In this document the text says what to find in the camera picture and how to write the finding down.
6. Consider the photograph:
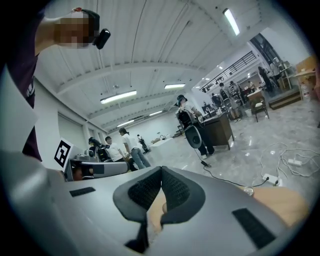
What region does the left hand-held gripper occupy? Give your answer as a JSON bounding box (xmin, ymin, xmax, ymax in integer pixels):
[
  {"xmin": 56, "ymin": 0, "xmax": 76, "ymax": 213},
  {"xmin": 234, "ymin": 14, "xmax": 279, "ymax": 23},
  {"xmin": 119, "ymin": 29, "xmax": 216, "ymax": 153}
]
[{"xmin": 54, "ymin": 136, "xmax": 131, "ymax": 183}]

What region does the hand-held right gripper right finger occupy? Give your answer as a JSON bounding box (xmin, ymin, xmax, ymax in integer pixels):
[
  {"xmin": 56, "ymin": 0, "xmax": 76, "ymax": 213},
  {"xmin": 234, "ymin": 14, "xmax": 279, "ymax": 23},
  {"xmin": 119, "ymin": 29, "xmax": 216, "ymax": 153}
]
[{"xmin": 147, "ymin": 165, "xmax": 293, "ymax": 256}]

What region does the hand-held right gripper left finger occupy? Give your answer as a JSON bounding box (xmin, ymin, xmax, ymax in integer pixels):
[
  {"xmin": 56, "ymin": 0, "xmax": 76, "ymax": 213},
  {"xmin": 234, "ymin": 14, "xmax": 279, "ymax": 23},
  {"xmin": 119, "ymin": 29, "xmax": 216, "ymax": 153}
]
[{"xmin": 37, "ymin": 165, "xmax": 163, "ymax": 256}]

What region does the clear glass cup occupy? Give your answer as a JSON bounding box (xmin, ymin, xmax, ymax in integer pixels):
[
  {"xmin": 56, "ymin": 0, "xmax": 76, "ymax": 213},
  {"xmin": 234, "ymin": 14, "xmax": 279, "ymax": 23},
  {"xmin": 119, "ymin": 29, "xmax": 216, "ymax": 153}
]
[{"xmin": 242, "ymin": 185, "xmax": 255, "ymax": 198}]

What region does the dark wooden desk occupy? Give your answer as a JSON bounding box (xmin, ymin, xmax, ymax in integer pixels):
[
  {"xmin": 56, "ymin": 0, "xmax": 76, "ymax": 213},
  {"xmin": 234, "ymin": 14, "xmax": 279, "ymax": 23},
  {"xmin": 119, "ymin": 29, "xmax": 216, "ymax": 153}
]
[{"xmin": 199, "ymin": 112, "xmax": 235, "ymax": 151}]

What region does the dark chair with white seat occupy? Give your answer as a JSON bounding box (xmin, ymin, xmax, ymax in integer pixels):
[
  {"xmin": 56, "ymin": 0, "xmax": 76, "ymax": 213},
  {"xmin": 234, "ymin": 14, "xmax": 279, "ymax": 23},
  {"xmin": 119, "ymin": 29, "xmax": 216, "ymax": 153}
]
[{"xmin": 249, "ymin": 96, "xmax": 270, "ymax": 123}]

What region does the person's head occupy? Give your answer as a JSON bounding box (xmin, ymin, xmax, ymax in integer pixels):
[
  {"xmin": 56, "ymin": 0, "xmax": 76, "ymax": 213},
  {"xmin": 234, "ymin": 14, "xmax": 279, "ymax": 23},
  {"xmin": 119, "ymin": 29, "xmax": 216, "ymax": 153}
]
[{"xmin": 37, "ymin": 9, "xmax": 101, "ymax": 51}]

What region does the person's dark shirt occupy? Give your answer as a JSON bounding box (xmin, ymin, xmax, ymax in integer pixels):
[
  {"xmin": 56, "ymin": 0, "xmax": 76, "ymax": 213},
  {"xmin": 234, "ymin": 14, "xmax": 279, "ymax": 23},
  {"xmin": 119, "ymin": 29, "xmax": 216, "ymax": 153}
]
[{"xmin": 4, "ymin": 7, "xmax": 45, "ymax": 163}]

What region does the dark low bench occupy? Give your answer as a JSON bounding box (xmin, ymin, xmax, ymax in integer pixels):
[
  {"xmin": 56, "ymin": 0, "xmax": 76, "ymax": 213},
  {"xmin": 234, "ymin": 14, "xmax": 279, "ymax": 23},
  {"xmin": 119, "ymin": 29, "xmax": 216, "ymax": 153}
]
[{"xmin": 268, "ymin": 86, "xmax": 303, "ymax": 111}]

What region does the black floor cable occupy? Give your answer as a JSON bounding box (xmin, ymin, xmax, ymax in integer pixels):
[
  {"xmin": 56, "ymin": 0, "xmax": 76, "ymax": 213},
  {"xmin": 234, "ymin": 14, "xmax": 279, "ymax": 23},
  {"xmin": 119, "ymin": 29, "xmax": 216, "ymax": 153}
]
[{"xmin": 196, "ymin": 147, "xmax": 266, "ymax": 188}]

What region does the white cable tangle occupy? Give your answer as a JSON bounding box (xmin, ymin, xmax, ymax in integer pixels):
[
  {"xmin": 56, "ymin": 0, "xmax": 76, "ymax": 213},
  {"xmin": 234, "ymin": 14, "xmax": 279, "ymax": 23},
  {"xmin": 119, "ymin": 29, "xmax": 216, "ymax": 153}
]
[{"xmin": 251, "ymin": 141, "xmax": 320, "ymax": 187}]

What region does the black head camera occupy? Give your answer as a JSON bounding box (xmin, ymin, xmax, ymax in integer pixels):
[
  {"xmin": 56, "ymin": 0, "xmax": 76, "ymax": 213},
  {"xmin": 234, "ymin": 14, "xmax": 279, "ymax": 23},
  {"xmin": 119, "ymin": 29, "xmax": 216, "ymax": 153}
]
[{"xmin": 81, "ymin": 8, "xmax": 112, "ymax": 51}]

